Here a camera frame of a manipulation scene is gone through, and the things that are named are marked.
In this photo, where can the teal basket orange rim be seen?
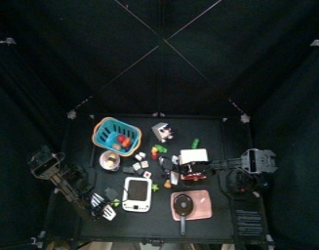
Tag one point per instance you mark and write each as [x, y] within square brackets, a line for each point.
[106, 133]

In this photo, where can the small orange tan piece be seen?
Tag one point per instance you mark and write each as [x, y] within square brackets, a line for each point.
[167, 184]

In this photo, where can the red toy piece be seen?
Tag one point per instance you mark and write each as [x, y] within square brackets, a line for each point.
[193, 177]

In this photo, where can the dark grey square piece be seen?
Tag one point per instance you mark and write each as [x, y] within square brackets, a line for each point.
[110, 192]

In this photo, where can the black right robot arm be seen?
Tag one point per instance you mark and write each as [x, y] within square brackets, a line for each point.
[259, 161]

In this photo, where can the white striped toy piece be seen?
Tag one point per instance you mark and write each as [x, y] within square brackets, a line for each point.
[108, 213]
[96, 200]

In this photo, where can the green toy vegetable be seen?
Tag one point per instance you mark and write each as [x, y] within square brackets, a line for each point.
[195, 143]

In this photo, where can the red toy food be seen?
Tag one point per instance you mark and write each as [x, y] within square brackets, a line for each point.
[120, 138]

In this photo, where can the yellow toy corn cob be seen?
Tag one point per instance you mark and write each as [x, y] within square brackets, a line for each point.
[154, 149]

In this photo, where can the pink cutting board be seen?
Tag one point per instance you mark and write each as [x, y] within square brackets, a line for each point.
[201, 205]

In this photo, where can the green toy corn husk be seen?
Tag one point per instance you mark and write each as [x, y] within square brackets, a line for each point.
[162, 148]

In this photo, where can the green toy starfruit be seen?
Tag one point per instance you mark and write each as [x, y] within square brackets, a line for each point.
[155, 187]

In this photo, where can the white picture block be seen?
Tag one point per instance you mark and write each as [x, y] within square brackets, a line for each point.
[136, 166]

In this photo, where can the orange toy food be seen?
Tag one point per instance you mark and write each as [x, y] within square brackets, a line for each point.
[127, 142]

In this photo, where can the small green toy leaf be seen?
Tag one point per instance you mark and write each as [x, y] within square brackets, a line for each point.
[116, 202]

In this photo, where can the plain white block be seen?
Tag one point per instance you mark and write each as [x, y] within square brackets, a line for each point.
[138, 158]
[142, 154]

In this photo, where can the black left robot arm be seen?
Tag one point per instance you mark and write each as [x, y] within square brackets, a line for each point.
[72, 193]

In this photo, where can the grey toy camera block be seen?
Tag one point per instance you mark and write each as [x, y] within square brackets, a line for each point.
[162, 132]

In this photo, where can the white toy tablet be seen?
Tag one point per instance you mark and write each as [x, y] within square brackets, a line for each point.
[138, 194]

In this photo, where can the black toy frying pan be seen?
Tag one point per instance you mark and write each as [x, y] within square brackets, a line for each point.
[182, 205]

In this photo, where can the yellow toy food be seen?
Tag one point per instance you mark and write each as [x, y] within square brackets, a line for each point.
[111, 159]

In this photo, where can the metal frame bracket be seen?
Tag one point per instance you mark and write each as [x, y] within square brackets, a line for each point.
[245, 117]
[152, 242]
[38, 241]
[317, 43]
[9, 41]
[269, 241]
[158, 114]
[71, 114]

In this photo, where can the white block colourful picture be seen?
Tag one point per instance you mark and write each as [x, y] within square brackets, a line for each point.
[144, 164]

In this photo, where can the white rectangular box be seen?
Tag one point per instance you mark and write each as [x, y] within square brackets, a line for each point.
[193, 156]

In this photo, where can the tan toy food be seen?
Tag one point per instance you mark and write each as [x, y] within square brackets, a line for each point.
[116, 146]

